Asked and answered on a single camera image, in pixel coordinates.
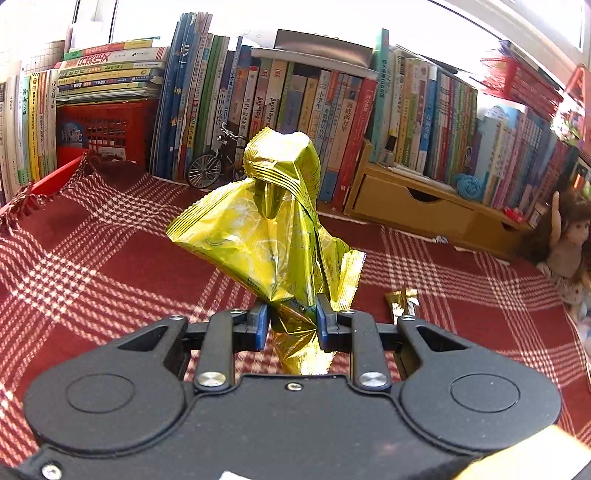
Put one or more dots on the blue knitted item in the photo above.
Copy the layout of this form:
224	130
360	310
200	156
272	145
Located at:
467	184

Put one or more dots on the wooden drawer organizer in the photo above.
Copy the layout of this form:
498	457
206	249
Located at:
406	205

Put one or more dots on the miniature bicycle model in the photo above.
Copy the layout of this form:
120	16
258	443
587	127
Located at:
205	168

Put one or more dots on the red plastic tray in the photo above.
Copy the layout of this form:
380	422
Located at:
55	180

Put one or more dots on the grey flat box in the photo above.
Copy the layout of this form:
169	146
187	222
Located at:
318	48

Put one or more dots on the brown-haired doll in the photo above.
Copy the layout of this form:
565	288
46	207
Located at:
563	244

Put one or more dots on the red white plaid blanket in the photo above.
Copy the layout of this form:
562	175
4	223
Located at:
115	249

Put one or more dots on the small gold foil wrapper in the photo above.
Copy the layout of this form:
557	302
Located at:
400	302

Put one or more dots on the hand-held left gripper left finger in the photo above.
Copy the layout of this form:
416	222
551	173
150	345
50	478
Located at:
259	327

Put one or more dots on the row of thin workbooks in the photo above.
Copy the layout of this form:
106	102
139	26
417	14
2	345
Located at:
27	129

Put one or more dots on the red plastic crate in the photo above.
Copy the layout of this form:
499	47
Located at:
106	129

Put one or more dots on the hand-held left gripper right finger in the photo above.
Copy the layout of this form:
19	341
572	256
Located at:
324	323

